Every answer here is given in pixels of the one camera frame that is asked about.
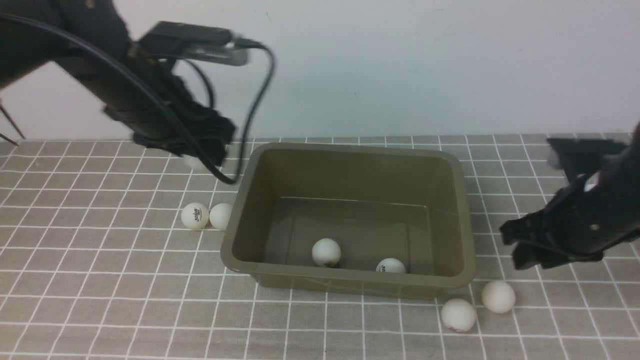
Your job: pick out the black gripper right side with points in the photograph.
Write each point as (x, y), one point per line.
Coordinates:
(577, 226)

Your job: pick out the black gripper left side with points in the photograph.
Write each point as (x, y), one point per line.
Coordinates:
(175, 122)

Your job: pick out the white ball with logo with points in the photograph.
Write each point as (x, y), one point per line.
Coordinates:
(195, 216)

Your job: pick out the plain white table-tennis ball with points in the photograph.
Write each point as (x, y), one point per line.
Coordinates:
(219, 215)

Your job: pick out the olive green plastic bin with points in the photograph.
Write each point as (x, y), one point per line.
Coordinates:
(375, 202)

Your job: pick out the white ball side logo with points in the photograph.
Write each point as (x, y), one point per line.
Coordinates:
(391, 265)

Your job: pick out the grey checked tablecloth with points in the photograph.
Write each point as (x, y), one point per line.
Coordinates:
(97, 265)

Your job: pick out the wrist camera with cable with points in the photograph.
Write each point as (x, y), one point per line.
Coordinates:
(175, 41)

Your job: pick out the black wrist camera right side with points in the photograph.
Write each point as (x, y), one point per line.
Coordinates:
(578, 156)

